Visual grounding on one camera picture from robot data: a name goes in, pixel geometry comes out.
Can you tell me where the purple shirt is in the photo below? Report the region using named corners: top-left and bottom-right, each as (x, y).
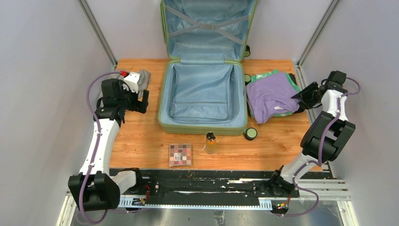
top-left (246, 72), bottom-right (301, 125)

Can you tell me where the green white patterned cloth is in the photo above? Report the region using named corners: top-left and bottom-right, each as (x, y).
top-left (249, 69), bottom-right (301, 118)

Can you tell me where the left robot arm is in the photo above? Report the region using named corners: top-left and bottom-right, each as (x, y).
top-left (68, 79), bottom-right (149, 211)

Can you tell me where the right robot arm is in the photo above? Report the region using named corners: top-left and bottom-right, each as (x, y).
top-left (258, 71), bottom-right (356, 197)

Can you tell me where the black folded cloth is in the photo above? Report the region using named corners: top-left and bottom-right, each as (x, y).
top-left (288, 73), bottom-right (305, 114)

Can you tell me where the crumpled grey-green cloth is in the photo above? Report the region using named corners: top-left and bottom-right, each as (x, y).
top-left (91, 70), bottom-right (151, 100)

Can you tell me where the green suitcase wheel middle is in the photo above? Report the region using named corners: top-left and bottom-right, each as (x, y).
top-left (244, 74), bottom-right (252, 85)

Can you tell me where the green suitcase wheel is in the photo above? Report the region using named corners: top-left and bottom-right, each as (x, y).
top-left (244, 74), bottom-right (252, 85)
top-left (243, 45), bottom-right (251, 57)
top-left (244, 128), bottom-right (258, 141)

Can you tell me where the green suitcase wheel front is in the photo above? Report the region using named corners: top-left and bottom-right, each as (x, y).
top-left (244, 128), bottom-right (258, 141)

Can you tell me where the eyeshadow palette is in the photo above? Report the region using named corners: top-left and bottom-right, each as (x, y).
top-left (168, 143), bottom-right (192, 167)

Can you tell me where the green suitcase wheel rear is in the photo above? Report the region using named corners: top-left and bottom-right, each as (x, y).
top-left (243, 45), bottom-right (251, 57)

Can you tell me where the green suitcase blue lining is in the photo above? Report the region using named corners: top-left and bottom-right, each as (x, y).
top-left (158, 0), bottom-right (257, 136)

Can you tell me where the amber bottle black cap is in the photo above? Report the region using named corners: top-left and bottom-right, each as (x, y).
top-left (205, 132), bottom-right (216, 154)

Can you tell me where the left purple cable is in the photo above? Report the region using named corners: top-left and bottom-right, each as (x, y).
top-left (78, 70), bottom-right (129, 225)

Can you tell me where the purple cable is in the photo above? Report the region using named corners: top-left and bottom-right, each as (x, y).
top-left (274, 76), bottom-right (361, 217)
top-left (78, 70), bottom-right (129, 225)

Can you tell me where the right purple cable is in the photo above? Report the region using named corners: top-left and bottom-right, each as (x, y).
top-left (274, 76), bottom-right (361, 217)

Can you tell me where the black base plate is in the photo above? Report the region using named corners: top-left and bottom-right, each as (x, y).
top-left (113, 169), bottom-right (301, 207)

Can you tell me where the aluminium frame rail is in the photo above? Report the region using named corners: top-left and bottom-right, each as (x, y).
top-left (56, 174), bottom-right (359, 226)

